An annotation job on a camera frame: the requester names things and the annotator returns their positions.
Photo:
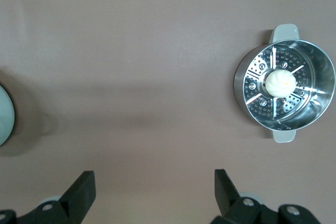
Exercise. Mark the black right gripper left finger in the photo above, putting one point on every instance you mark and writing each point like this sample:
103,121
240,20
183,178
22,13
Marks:
78,195

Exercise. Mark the white steamed bun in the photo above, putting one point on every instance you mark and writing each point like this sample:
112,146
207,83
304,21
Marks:
280,83

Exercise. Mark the pale green steel-lined pot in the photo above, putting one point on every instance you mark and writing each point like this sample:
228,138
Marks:
5,113

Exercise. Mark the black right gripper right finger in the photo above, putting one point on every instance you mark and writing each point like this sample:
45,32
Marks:
225,193

